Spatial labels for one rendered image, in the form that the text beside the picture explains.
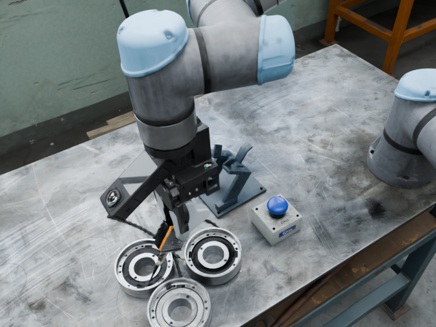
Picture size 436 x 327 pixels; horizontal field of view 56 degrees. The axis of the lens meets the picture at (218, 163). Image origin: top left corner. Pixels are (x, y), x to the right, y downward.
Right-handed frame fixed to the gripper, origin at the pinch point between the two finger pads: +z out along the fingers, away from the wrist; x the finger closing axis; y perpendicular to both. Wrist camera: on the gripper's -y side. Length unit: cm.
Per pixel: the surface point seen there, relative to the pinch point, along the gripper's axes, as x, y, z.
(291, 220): -5.1, 21.5, 8.7
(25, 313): 9.2, -26.8, 12.9
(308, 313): -11.9, 24.0, 39.6
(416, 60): 89, 218, 94
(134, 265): 4.7, -7.1, 10.3
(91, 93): 159, 27, 75
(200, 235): 3.1, 6.0, 10.0
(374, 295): -11, 57, 69
